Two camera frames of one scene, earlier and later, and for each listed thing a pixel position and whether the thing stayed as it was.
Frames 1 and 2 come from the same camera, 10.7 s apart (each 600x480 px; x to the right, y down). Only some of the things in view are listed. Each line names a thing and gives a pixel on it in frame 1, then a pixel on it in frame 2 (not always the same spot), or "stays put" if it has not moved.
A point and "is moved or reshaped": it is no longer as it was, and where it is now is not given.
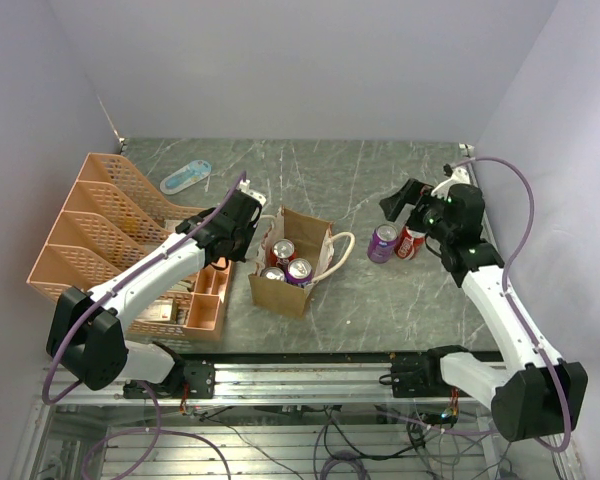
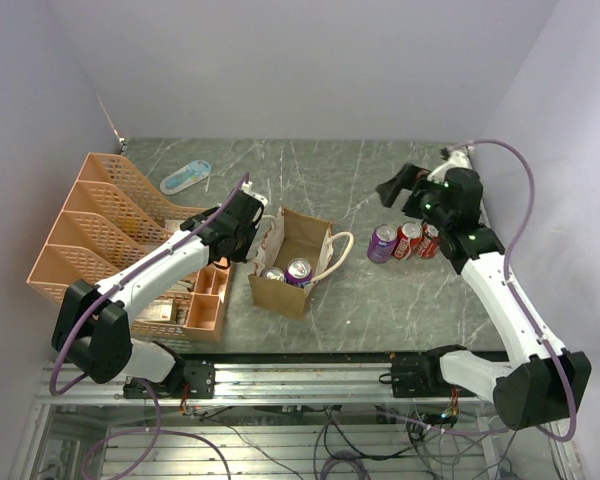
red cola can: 282,251 → 407,240
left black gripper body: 242,239 stays put
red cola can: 409,244 is moved or reshaped
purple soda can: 382,243 stays put
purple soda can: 299,271 stays put
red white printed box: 158,310 stays put
